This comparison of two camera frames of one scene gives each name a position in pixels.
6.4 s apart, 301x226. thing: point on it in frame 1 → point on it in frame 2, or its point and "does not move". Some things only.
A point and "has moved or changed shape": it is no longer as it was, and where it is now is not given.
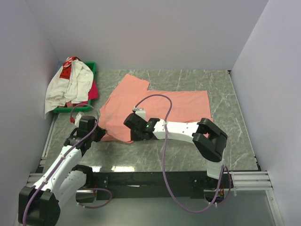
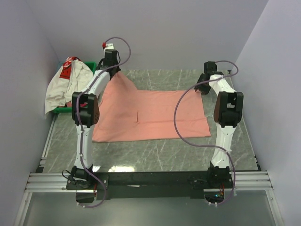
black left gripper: x=101 y=133 → x=118 y=69
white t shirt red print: x=71 y=83 does not move
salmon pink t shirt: x=130 y=92 has moved or changed shape
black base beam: x=150 y=185 does not move
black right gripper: x=135 y=138 → x=205 y=91
